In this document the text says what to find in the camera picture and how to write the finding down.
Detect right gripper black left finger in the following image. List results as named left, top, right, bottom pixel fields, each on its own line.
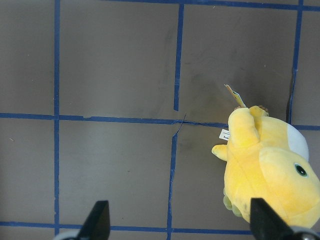
left=77, top=200, right=111, bottom=240

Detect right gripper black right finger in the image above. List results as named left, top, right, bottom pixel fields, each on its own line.
left=250, top=198, right=297, bottom=240

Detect yellow plush dinosaur toy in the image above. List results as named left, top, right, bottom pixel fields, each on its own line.
left=211, top=91, right=320, bottom=228

